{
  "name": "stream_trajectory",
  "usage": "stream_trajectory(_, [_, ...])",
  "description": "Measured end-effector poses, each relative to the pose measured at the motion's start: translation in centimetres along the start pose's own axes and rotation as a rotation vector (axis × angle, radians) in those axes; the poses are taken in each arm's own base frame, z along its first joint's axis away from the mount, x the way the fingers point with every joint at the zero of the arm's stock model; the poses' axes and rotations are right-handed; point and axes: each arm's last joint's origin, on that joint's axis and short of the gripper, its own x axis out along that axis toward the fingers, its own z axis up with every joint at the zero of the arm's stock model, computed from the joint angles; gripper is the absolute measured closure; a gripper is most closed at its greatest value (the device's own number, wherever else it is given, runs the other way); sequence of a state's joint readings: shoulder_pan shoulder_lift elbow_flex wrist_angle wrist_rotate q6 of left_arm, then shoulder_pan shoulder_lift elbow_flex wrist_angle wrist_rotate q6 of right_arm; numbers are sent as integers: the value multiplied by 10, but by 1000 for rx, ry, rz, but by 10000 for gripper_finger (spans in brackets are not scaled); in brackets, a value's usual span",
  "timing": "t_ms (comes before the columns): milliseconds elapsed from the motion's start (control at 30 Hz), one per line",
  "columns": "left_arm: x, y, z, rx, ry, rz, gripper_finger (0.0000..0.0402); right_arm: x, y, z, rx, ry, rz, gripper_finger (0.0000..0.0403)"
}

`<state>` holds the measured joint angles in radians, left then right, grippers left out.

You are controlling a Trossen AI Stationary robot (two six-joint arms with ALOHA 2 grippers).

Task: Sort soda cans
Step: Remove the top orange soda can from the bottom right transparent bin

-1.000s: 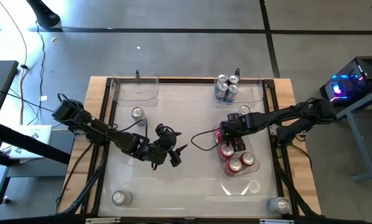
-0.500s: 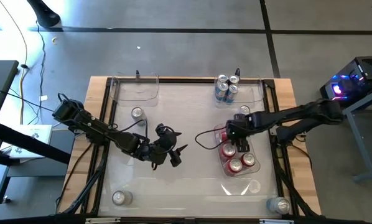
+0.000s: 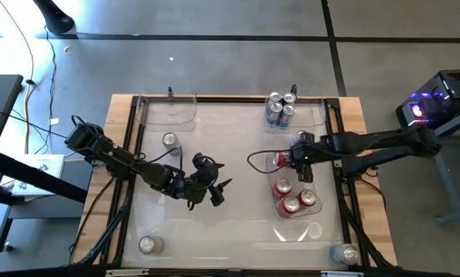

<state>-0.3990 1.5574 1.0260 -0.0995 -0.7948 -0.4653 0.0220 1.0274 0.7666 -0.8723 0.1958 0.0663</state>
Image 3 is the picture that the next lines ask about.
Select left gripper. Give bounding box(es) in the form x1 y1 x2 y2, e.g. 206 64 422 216
172 155 233 205

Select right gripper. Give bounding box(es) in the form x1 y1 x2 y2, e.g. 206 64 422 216
289 132 325 184

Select clear plastic bin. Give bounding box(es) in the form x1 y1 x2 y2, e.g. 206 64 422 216
135 90 198 132
265 151 323 219
263 91 327 135

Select grey metal stand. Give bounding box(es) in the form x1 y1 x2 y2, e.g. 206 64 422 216
408 105 460 226

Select black RGB computer tower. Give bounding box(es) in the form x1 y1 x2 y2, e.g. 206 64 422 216
395 68 460 134

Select white printed cardboard box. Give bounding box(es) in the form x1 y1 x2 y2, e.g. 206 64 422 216
0 153 66 198

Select black floor stand foot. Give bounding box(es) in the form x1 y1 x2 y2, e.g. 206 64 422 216
32 0 76 35

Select black camera cable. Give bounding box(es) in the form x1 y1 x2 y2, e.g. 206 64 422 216
137 145 185 182
247 149 296 175

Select silver metal bracket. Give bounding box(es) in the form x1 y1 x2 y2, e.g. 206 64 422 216
105 269 150 277
321 270 365 277

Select black floor cable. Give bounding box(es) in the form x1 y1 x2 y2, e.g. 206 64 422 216
41 25 60 155

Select yellow floor cable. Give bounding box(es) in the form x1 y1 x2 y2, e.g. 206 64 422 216
0 0 37 155

